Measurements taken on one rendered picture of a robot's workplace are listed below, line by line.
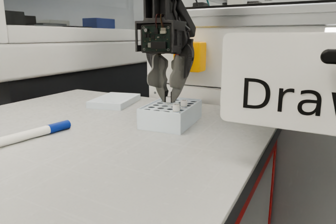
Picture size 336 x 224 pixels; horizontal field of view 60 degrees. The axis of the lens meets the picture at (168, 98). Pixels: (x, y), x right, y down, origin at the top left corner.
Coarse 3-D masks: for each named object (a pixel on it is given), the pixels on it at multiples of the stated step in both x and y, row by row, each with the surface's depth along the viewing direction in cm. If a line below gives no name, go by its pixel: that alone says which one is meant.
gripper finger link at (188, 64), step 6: (192, 42) 54; (186, 48) 53; (192, 48) 53; (180, 54) 54; (186, 54) 53; (192, 54) 53; (186, 60) 53; (192, 60) 54; (186, 66) 54; (186, 72) 55
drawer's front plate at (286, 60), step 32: (256, 32) 33; (288, 32) 32; (320, 32) 30; (224, 64) 36; (256, 64) 34; (288, 64) 32; (320, 64) 31; (224, 96) 36; (256, 96) 35; (288, 96) 33; (288, 128) 34; (320, 128) 32
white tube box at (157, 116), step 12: (144, 108) 53; (156, 108) 53; (168, 108) 53; (180, 108) 53; (192, 108) 54; (144, 120) 51; (156, 120) 50; (168, 120) 50; (180, 120) 49; (192, 120) 55; (168, 132) 50; (180, 132) 49
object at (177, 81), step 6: (174, 60) 52; (180, 60) 54; (174, 66) 52; (180, 66) 54; (174, 72) 52; (180, 72) 54; (174, 78) 52; (180, 78) 54; (186, 78) 55; (174, 84) 52; (180, 84) 54; (174, 90) 55; (180, 90) 55; (174, 96) 56
